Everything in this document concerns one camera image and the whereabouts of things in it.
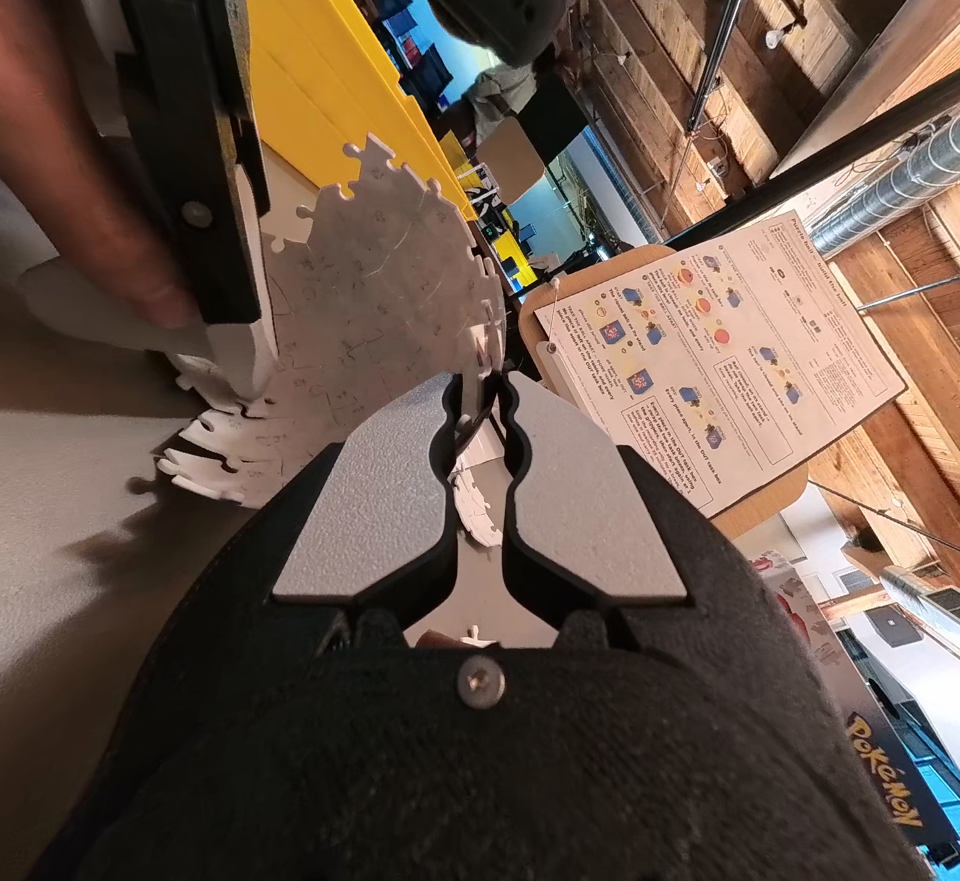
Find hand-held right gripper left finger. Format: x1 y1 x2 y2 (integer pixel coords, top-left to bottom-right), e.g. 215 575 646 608
270 371 462 629

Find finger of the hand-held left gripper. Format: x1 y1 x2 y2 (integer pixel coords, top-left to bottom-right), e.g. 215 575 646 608
16 257 215 361
204 164 282 404

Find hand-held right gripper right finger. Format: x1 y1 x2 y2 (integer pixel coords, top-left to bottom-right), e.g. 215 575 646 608
498 369 689 629

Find partly built puzzle ball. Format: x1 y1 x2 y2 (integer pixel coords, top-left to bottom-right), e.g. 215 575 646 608
156 133 507 509

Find joined white puzzle pieces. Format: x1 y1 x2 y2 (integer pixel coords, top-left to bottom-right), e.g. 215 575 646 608
448 464 505 549

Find colourful puzzle box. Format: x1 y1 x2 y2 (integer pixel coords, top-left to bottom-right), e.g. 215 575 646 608
750 551 960 867

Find person's left hand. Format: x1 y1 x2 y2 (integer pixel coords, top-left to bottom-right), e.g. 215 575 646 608
0 0 200 331

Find yellow plastic tote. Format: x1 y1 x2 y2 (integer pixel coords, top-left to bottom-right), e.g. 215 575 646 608
238 0 481 222

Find printed task sheet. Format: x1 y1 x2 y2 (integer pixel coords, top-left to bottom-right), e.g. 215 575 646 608
534 209 909 518

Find wooden clipboard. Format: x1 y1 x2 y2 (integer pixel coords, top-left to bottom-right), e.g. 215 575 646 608
517 243 811 541

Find brown chair back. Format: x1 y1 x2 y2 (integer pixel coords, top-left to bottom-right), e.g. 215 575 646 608
477 116 546 207

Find black metal beam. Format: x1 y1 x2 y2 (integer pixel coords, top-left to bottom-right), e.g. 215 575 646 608
663 71 960 252

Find chrome metal pipe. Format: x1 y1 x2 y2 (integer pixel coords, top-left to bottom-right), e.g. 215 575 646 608
686 0 774 136

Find silver air duct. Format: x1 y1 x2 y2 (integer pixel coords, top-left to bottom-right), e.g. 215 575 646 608
810 116 960 256

